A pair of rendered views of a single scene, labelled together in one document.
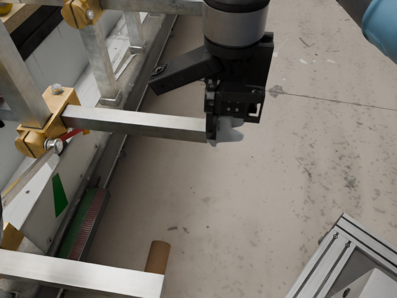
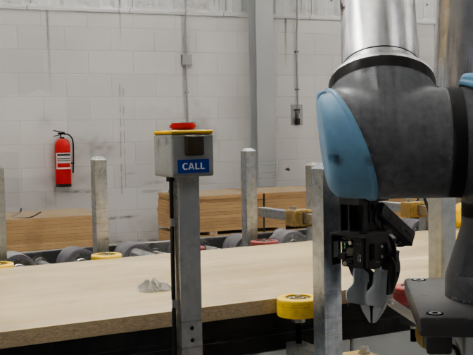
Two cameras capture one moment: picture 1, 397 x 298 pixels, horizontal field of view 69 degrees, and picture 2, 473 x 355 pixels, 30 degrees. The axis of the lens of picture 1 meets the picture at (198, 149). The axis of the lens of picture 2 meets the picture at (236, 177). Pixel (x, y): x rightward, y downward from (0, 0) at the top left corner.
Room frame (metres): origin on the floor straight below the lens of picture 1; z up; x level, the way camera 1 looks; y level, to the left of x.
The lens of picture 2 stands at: (-0.90, -0.79, 1.22)
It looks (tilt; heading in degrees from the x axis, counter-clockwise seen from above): 3 degrees down; 53
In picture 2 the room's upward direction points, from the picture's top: 1 degrees counter-clockwise
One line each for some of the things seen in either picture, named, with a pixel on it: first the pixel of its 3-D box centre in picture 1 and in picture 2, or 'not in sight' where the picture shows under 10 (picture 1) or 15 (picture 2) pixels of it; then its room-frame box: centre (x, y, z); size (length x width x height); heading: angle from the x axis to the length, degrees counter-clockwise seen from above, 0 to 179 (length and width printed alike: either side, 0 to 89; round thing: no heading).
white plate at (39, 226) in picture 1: (68, 177); not in sight; (0.31, 0.25, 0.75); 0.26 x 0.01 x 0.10; 171
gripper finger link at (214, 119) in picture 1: (212, 115); not in sight; (0.32, -0.02, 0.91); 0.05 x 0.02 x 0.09; 172
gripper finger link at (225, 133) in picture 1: (225, 135); not in sight; (0.32, -0.04, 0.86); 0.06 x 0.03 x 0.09; 82
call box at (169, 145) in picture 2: not in sight; (183, 155); (-0.16, 0.34, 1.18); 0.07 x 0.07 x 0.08; 81
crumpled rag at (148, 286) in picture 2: not in sight; (153, 282); (0.02, 0.74, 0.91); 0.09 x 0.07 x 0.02; 67
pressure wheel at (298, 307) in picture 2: not in sight; (298, 325); (0.16, 0.46, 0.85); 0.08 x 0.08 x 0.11
